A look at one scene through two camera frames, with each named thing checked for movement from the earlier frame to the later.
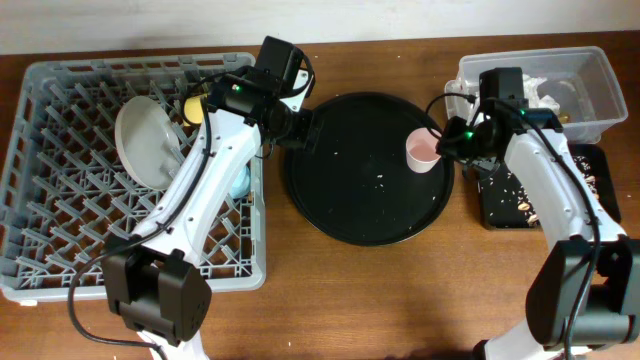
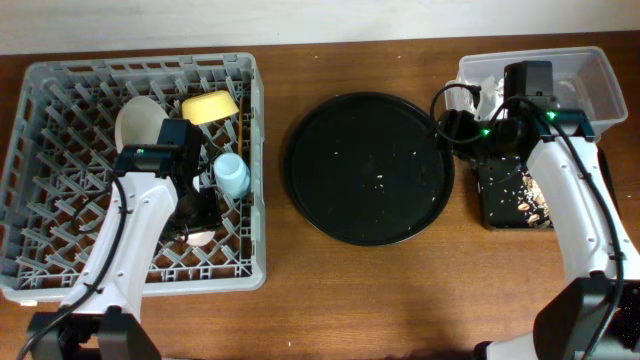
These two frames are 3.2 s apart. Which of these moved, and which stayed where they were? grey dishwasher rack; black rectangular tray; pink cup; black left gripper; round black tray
Moved: black left gripper; pink cup
Stayed: round black tray; black rectangular tray; grey dishwasher rack
